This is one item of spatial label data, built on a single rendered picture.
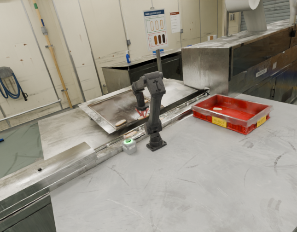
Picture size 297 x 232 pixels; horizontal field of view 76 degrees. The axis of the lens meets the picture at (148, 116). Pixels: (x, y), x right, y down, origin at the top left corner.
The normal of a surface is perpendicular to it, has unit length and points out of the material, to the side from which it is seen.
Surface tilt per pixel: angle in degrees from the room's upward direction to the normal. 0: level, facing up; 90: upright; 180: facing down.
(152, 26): 90
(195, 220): 0
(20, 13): 90
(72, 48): 90
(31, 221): 90
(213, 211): 0
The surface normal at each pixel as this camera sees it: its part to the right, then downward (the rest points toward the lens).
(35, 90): 0.62, 0.25
